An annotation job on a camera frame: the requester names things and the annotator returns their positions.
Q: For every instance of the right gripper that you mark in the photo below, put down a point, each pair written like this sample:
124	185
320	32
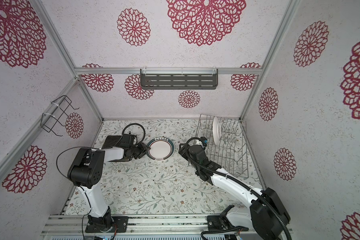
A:
182	151

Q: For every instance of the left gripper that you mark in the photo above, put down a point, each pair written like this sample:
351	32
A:
143	148

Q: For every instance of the round plate red rim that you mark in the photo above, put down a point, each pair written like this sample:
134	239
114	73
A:
160	149

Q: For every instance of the white round plate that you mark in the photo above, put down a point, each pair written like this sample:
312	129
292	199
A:
217	131

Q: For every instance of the black square plate yellow rim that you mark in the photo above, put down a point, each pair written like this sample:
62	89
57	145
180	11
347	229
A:
113	153

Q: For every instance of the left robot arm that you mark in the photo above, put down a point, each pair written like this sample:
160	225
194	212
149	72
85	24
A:
87	169

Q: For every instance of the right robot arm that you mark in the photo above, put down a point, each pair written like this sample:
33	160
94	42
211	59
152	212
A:
264	212

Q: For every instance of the wire dish rack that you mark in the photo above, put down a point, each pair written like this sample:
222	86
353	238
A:
232	152

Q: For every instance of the grey wall shelf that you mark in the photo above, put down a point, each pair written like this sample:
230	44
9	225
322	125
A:
179	80

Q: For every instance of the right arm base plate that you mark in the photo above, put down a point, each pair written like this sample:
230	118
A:
221	224

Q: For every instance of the black wire wall basket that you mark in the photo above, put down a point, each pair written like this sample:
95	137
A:
52	117

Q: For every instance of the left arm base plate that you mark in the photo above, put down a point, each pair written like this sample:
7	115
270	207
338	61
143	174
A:
117	224

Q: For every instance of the aluminium mounting rail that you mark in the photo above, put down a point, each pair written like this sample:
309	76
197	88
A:
75	225

